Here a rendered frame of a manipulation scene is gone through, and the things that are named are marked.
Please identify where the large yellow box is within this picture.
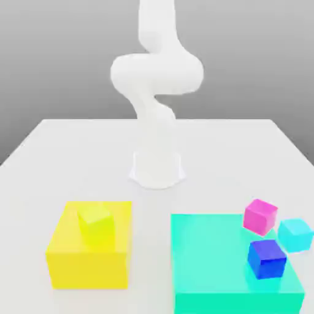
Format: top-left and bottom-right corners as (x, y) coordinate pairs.
(45, 201), (133, 290)

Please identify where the small cyan cube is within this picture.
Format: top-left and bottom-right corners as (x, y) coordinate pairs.
(277, 218), (314, 253)

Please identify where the large turquoise box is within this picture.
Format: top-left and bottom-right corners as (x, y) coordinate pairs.
(170, 213), (305, 314)

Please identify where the small pink cube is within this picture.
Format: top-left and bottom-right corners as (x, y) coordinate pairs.
(242, 198), (279, 237)

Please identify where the small yellow cube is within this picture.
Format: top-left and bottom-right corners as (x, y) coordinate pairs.
(77, 204), (116, 252)

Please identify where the small blue cube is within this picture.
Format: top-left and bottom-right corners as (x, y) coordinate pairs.
(247, 239), (288, 280)

